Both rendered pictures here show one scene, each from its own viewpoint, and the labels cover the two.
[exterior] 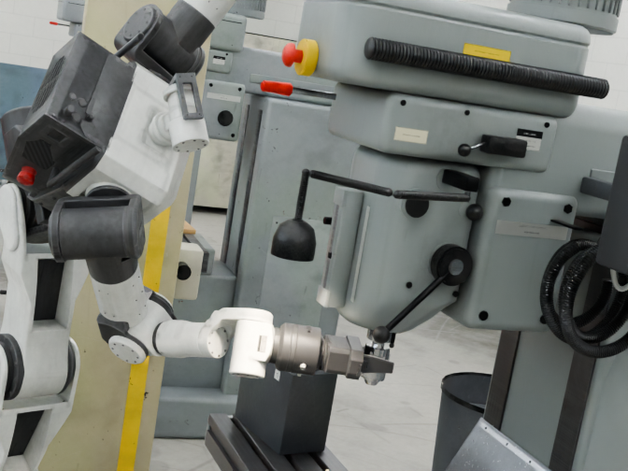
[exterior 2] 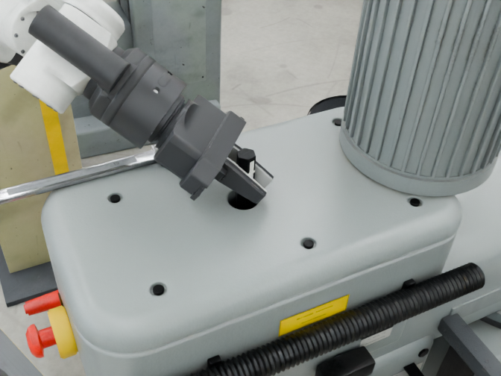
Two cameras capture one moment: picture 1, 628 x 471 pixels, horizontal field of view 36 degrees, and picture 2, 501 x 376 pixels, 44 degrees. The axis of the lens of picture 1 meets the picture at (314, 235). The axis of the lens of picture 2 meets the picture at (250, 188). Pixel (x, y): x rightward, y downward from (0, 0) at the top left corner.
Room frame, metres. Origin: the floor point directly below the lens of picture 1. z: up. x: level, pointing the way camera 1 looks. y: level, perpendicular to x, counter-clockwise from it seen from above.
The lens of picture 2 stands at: (1.21, -0.11, 2.39)
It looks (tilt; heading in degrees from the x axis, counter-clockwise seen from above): 42 degrees down; 355
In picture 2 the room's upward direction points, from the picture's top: 4 degrees clockwise
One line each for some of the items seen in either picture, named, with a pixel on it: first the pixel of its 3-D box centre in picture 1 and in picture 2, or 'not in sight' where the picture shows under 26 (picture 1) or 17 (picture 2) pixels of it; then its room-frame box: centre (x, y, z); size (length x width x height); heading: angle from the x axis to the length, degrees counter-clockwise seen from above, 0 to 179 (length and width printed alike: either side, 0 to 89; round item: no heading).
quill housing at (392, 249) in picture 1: (400, 238); not in sight; (1.74, -0.15, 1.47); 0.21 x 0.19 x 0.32; 23
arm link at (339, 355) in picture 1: (326, 354); not in sight; (1.73, -0.06, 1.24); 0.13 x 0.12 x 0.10; 5
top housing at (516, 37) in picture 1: (439, 50); (251, 241); (1.74, -0.16, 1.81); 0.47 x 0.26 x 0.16; 113
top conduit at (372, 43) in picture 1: (491, 69); (322, 334); (1.62, -0.24, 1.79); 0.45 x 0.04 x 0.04; 113
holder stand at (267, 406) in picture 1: (284, 392); not in sight; (2.14, 0.01, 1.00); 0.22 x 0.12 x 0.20; 33
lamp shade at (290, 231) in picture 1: (294, 237); not in sight; (1.57, 0.03, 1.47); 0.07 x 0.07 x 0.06
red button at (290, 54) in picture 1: (292, 55); (42, 339); (1.64, 0.08, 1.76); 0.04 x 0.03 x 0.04; 23
